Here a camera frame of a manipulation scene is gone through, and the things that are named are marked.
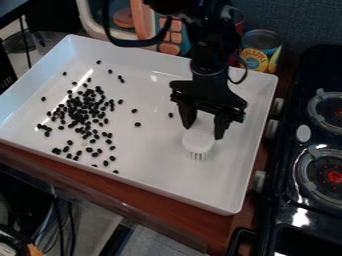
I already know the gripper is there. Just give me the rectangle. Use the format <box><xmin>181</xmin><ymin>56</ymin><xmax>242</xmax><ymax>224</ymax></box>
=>
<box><xmin>168</xmin><ymin>68</ymin><xmax>249</xmax><ymax>141</ymax></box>

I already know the white brush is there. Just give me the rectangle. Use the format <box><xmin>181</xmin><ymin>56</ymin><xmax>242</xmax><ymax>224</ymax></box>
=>
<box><xmin>180</xmin><ymin>111</ymin><xmax>218</xmax><ymax>161</ymax></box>

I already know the pile of black beans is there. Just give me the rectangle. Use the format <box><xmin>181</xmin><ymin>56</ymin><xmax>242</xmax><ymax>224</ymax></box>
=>
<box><xmin>36</xmin><ymin>59</ymin><xmax>176</xmax><ymax>175</ymax></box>

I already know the white tray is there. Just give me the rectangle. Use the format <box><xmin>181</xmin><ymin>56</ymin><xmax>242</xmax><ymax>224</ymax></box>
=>
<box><xmin>0</xmin><ymin>33</ymin><xmax>280</xmax><ymax>216</ymax></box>

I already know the yellow and blue can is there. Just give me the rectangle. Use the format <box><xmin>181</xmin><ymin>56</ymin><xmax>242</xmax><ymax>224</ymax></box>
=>
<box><xmin>239</xmin><ymin>29</ymin><xmax>284</xmax><ymax>74</ymax></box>

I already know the toy stove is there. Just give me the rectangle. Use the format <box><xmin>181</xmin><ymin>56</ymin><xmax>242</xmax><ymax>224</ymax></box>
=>
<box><xmin>249</xmin><ymin>44</ymin><xmax>342</xmax><ymax>256</ymax></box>

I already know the toy microwave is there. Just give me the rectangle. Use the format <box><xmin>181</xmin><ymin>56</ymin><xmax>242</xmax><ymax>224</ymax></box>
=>
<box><xmin>74</xmin><ymin>0</ymin><xmax>194</xmax><ymax>57</ymax></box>

